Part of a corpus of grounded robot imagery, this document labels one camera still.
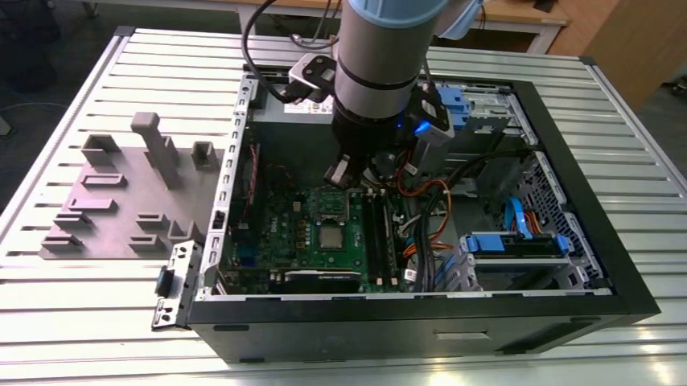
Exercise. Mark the hard disk in blue carrier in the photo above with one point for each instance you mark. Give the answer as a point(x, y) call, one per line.
point(486, 243)

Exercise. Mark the black office chair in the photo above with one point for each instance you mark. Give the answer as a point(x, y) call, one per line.
point(27, 48)

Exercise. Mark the blue VGA port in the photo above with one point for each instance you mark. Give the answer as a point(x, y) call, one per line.
point(249, 257)

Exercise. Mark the grey metal retainer bracket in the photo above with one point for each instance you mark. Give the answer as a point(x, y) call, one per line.
point(179, 257)

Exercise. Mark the black PC case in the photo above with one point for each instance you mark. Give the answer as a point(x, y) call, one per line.
point(375, 333)

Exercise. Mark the black round cooler fan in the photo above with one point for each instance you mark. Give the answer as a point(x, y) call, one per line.
point(386, 165)

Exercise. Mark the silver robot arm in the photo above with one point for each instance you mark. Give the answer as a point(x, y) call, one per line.
point(375, 48)

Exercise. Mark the black RAM slot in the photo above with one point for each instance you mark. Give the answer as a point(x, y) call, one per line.
point(386, 241)
point(373, 241)

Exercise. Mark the wooden desk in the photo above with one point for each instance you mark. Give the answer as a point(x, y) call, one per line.
point(529, 16)

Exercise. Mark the grey metal drive cage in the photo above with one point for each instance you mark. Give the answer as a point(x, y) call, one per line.
point(473, 138)

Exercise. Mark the wooden cabinet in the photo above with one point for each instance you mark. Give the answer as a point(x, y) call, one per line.
point(622, 48)

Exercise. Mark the green motherboard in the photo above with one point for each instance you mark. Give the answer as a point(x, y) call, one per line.
point(285, 219)

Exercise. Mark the grey parts rack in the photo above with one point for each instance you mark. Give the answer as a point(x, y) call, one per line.
point(134, 201)

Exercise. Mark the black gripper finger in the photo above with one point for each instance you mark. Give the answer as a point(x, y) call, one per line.
point(343, 173)

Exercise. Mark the black graphics card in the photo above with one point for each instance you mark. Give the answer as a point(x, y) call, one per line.
point(322, 279)

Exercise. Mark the grey power supply unit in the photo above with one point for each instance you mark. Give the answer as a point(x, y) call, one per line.
point(290, 149)

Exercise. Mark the grey metal disk bay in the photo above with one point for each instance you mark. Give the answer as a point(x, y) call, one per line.
point(518, 263)

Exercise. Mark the blue plastic disk carrier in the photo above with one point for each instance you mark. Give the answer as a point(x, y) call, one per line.
point(463, 108)

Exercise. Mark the black chair base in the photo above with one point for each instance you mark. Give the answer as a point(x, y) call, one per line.
point(677, 84)

